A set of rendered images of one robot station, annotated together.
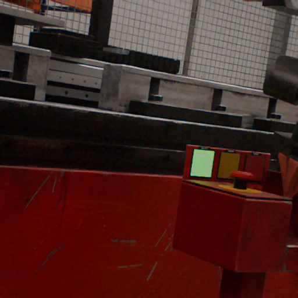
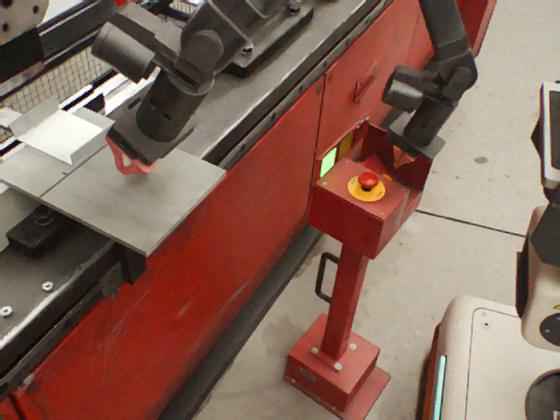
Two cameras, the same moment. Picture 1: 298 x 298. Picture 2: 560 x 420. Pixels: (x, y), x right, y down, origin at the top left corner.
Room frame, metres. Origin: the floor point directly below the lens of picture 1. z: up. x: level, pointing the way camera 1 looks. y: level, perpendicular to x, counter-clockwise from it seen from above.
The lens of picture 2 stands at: (0.53, 0.29, 1.59)
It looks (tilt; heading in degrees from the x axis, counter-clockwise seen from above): 46 degrees down; 339
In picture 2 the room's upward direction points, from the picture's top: 5 degrees clockwise
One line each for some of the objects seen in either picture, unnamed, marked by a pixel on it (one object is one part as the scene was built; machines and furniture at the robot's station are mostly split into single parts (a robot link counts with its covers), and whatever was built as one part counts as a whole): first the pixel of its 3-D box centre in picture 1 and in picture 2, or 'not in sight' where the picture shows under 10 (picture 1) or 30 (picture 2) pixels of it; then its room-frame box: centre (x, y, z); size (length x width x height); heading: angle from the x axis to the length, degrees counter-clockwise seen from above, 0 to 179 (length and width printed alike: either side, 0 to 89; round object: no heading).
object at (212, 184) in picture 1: (253, 207); (371, 184); (1.32, -0.19, 0.75); 0.20 x 0.16 x 0.18; 127
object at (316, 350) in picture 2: not in sight; (333, 348); (1.32, -0.19, 0.13); 0.10 x 0.10 x 0.01; 37
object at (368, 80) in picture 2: not in sight; (368, 80); (1.89, -0.45, 0.58); 0.15 x 0.02 x 0.07; 133
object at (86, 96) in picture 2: not in sight; (51, 127); (1.33, 0.37, 0.98); 0.20 x 0.03 x 0.03; 133
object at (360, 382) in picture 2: not in sight; (339, 367); (1.30, -0.21, 0.06); 0.25 x 0.20 x 0.12; 37
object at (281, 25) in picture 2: (188, 114); (271, 36); (1.67, -0.08, 0.89); 0.30 x 0.05 x 0.03; 133
